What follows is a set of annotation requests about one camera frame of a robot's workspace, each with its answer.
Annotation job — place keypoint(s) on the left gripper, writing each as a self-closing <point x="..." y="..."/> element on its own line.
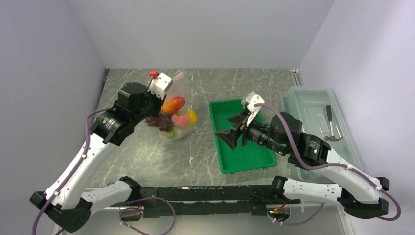
<point x="159" y="103"/>

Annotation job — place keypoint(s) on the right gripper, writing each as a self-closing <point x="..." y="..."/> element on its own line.
<point x="229" y="137"/>

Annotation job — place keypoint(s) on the green plastic tray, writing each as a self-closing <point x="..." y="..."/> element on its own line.
<point x="249" y="157"/>

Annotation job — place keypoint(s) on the dark purple grapes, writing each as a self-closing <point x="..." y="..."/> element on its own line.
<point x="163" y="122"/>

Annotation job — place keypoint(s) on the red orange mango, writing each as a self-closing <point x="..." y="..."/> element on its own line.
<point x="173" y="105"/>

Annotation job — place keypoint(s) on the yellow lemon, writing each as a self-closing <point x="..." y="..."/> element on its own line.
<point x="192" y="116"/>

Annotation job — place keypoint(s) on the clear zip top bag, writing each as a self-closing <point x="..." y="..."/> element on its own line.
<point x="180" y="87"/>

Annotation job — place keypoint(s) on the pink peach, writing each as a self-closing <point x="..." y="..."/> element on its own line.
<point x="181" y="121"/>

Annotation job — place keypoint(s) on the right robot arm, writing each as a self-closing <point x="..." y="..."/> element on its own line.
<point x="359" y="195"/>

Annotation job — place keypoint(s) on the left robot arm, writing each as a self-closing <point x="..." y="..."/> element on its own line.
<point x="65" y="202"/>

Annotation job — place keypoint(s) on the clear plastic storage box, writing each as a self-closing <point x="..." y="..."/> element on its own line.
<point x="309" y="106"/>

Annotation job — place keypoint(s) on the small hammer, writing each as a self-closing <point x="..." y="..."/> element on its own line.
<point x="332" y="137"/>

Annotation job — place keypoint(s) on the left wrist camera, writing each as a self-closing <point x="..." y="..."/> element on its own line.
<point x="159" y="84"/>

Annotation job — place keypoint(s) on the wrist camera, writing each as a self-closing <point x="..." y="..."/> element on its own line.
<point x="159" y="84"/>
<point x="249" y="103"/>

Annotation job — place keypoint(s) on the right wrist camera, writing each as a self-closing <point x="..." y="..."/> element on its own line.
<point x="249" y="103"/>

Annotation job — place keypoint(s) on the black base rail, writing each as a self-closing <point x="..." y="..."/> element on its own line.
<point x="208" y="200"/>

